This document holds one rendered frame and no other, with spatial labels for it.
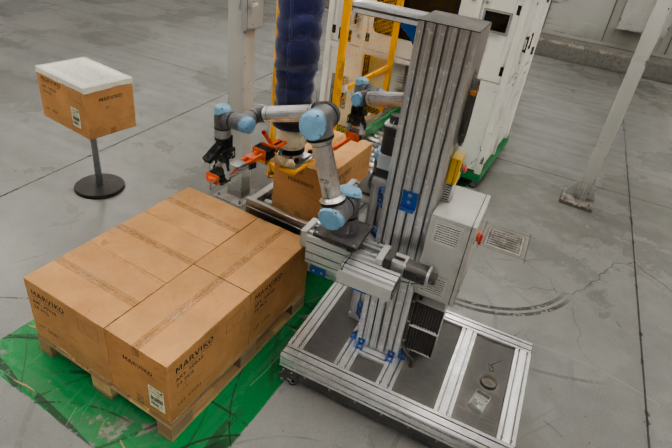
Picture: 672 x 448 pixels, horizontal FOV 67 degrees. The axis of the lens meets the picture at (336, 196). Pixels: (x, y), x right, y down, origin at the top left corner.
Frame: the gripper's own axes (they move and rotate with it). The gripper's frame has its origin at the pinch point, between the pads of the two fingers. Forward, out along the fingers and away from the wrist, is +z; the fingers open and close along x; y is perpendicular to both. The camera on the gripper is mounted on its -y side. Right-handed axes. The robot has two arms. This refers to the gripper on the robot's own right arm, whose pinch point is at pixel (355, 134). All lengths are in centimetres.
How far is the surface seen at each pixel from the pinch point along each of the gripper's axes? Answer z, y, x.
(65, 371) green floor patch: 119, 152, -81
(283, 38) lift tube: -57, 40, -28
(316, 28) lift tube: -64, 32, -15
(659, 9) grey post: -69, -261, 131
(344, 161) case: 23.8, -7.1, -8.2
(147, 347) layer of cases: 64, 146, -19
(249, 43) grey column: -16, -51, -121
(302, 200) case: 48, 16, -23
